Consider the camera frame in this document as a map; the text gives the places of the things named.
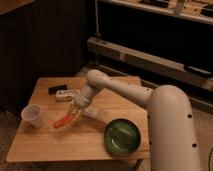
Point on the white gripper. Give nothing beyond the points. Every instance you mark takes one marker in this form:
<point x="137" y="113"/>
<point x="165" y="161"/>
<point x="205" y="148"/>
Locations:
<point x="79" y="101"/>

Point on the orange red pepper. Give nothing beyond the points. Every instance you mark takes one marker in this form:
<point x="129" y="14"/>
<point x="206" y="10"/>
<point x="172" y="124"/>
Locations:
<point x="63" y="121"/>

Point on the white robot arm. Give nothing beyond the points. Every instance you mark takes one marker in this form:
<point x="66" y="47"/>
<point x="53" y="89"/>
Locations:
<point x="174" y="144"/>

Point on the white plastic bottle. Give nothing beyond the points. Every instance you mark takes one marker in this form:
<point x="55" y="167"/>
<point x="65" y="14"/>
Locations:
<point x="65" y="95"/>

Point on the wooden table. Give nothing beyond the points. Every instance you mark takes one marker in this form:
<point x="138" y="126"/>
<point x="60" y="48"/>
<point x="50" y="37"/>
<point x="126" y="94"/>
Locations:
<point x="74" y="142"/>

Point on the white flat sponge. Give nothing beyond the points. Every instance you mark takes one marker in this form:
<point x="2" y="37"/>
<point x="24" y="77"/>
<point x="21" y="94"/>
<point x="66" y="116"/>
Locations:
<point x="91" y="112"/>

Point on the black rectangular block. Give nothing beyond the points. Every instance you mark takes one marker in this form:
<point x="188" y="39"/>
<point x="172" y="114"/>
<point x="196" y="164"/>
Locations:
<point x="54" y="89"/>

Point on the green glass bowl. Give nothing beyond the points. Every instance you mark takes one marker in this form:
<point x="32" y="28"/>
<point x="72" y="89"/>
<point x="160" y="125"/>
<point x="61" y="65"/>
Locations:
<point x="121" y="137"/>

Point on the vertical metal pole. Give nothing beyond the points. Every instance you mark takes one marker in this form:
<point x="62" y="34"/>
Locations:
<point x="97" y="20"/>

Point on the black remote on heater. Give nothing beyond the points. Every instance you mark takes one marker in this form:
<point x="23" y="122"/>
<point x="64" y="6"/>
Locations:
<point x="198" y="72"/>

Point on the white shelf with clutter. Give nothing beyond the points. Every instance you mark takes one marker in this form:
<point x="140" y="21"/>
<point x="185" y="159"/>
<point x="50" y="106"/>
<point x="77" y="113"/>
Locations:
<point x="184" y="9"/>

